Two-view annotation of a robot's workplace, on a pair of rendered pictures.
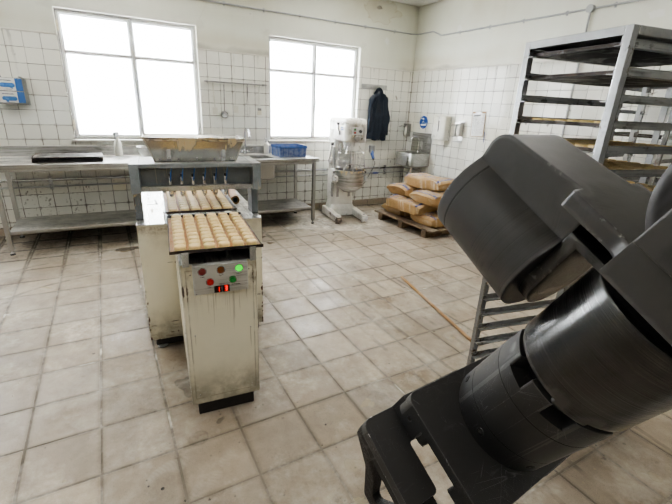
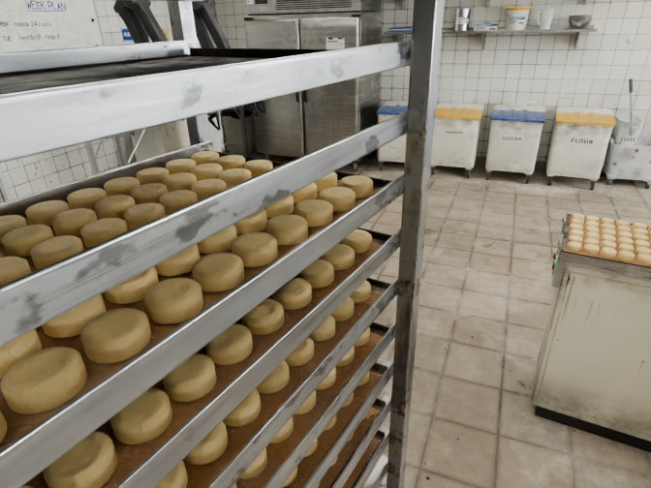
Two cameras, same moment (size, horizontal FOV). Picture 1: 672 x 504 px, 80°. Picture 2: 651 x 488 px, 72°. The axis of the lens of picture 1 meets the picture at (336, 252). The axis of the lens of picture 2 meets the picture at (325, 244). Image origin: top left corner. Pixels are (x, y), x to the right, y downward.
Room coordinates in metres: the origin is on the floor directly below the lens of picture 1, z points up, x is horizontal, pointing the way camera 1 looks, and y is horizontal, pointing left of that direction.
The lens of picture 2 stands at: (2.37, -1.30, 1.72)
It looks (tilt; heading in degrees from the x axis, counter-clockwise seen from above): 27 degrees down; 143
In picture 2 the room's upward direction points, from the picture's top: 2 degrees counter-clockwise
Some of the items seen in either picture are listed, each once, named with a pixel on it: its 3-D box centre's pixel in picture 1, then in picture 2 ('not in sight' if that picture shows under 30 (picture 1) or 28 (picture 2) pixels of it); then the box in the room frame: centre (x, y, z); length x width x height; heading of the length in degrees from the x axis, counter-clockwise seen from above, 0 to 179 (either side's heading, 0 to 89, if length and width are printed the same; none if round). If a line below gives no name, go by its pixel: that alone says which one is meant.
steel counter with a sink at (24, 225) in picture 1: (178, 180); not in sight; (4.74, 1.92, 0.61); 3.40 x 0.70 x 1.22; 120
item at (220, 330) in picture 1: (214, 305); (637, 343); (1.98, 0.67, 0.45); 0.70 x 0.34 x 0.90; 24
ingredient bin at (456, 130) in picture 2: not in sight; (455, 139); (-0.91, 3.20, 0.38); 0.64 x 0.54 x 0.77; 121
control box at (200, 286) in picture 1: (220, 277); (560, 259); (1.65, 0.52, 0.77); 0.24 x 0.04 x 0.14; 114
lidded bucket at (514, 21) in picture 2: not in sight; (516, 18); (-0.59, 3.62, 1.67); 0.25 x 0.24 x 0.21; 30
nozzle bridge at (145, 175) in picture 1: (197, 187); not in sight; (2.44, 0.88, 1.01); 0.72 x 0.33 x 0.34; 114
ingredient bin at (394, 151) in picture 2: not in sight; (402, 136); (-1.47, 2.88, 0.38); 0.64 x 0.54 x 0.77; 123
